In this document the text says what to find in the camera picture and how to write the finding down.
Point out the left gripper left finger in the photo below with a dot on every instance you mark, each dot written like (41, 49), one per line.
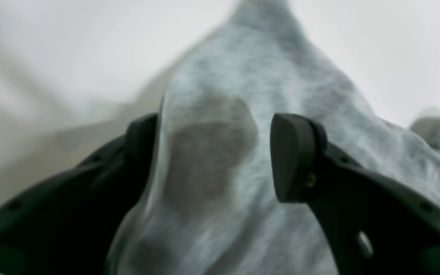
(65, 225)

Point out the grey t-shirt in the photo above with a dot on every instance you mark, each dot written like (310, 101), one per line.
(211, 208)

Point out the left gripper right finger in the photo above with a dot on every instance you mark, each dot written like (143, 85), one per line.
(373, 224)

